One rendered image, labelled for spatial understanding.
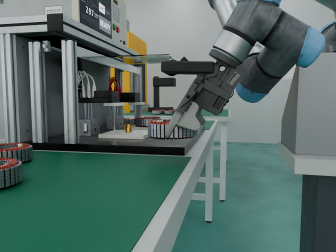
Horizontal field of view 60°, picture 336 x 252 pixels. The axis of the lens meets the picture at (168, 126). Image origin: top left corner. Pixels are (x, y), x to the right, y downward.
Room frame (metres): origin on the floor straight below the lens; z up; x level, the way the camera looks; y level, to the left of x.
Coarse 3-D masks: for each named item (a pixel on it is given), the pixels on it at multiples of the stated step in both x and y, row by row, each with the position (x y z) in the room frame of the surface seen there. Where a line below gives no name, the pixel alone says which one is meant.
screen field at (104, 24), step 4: (100, 16) 1.08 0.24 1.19; (100, 20) 1.08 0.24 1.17; (104, 20) 1.11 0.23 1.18; (108, 20) 1.15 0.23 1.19; (100, 24) 1.08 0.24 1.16; (104, 24) 1.11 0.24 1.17; (108, 24) 1.15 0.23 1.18; (100, 28) 1.08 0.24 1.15; (104, 28) 1.11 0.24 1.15; (108, 28) 1.15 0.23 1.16; (108, 32) 1.15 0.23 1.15
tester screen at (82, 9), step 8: (80, 0) 0.94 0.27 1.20; (88, 0) 0.99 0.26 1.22; (96, 0) 1.05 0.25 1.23; (104, 0) 1.12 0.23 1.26; (80, 8) 0.94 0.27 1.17; (96, 8) 1.05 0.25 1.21; (80, 16) 0.93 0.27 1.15; (88, 16) 0.99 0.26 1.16; (96, 16) 1.05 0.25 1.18; (104, 16) 1.11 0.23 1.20; (104, 32) 1.11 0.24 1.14
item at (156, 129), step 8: (152, 120) 0.66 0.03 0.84; (160, 120) 0.67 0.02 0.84; (168, 120) 0.70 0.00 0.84; (152, 128) 0.62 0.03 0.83; (160, 128) 0.61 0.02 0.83; (176, 128) 0.60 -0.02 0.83; (184, 128) 0.61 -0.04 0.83; (152, 136) 0.62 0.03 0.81; (160, 136) 0.61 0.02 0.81; (176, 136) 0.60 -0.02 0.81; (184, 136) 0.61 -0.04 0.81; (192, 136) 0.64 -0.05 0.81
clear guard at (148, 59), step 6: (150, 54) 1.15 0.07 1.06; (156, 54) 1.14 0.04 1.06; (162, 54) 1.14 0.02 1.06; (168, 54) 1.13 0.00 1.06; (120, 60) 1.29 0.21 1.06; (126, 60) 1.29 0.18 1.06; (132, 60) 1.29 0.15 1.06; (138, 60) 1.29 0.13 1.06; (144, 60) 1.29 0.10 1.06; (150, 60) 1.29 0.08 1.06; (156, 60) 1.29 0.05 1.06; (162, 60) 1.29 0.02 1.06
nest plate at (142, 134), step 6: (108, 132) 0.96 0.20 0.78; (114, 132) 0.96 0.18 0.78; (120, 132) 0.96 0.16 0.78; (126, 132) 0.96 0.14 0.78; (132, 132) 0.96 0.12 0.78; (138, 132) 0.96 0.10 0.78; (144, 132) 0.96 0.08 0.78; (126, 138) 0.90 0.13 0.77; (132, 138) 0.89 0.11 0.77; (138, 138) 0.89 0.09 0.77
